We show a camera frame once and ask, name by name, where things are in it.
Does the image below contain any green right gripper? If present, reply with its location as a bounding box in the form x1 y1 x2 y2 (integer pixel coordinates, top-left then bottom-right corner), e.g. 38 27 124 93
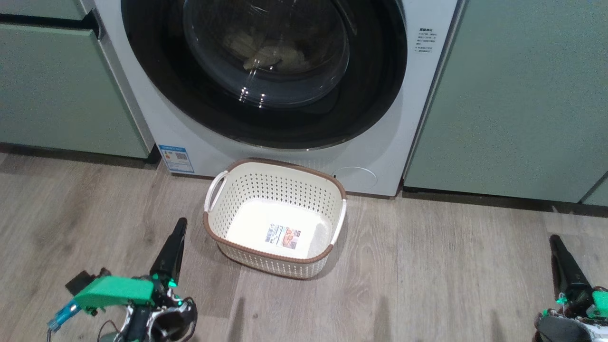
550 235 608 320

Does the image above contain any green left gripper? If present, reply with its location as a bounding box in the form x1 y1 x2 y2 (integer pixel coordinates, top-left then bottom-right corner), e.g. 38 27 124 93
74 218 188 312

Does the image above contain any washing machine glass door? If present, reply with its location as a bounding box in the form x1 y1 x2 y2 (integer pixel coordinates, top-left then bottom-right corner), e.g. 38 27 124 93
120 0 409 150

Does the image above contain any cream yellow printed garment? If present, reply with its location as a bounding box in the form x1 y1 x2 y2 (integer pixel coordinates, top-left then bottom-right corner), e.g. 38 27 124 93
222 26 309 73

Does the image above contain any sage green cabinet door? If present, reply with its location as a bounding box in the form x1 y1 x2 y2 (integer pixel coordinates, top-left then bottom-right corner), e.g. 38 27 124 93
582 173 608 207
404 0 608 205
0 23 153 160

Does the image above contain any white front-load washing machine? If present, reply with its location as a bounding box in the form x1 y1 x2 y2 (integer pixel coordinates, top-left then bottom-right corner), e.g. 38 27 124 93
94 0 465 198

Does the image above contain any printed label sticker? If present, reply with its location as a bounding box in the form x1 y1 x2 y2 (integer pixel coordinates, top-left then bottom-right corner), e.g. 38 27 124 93
265 225 303 250

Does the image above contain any cream perforated basket brown rim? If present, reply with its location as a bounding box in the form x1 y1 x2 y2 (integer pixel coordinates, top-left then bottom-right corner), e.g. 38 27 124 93
203 158 347 279

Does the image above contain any blue energy label sticker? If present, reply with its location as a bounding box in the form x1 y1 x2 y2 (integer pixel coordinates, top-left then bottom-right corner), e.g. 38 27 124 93
158 144 195 174

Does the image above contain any round white filter cover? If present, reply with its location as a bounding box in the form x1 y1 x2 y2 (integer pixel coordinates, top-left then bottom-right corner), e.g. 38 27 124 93
332 166 378 190

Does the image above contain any white text notice sticker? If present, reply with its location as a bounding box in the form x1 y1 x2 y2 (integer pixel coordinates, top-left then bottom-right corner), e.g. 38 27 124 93
414 27 435 54

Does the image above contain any sage green cabinet drawer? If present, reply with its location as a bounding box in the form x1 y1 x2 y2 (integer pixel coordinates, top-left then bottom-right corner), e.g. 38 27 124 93
0 0 93 20

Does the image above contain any blue cable connector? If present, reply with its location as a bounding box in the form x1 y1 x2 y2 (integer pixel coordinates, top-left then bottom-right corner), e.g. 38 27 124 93
47 300 81 332

